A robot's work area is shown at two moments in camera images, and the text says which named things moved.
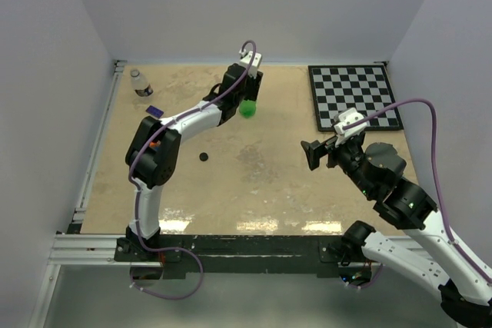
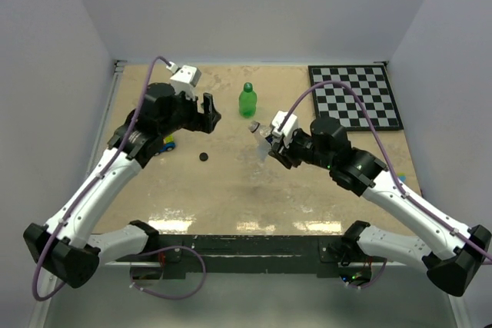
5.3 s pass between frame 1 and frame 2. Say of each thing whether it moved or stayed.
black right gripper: moved
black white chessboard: stayed
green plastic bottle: stayed
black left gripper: moved
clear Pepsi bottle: moved
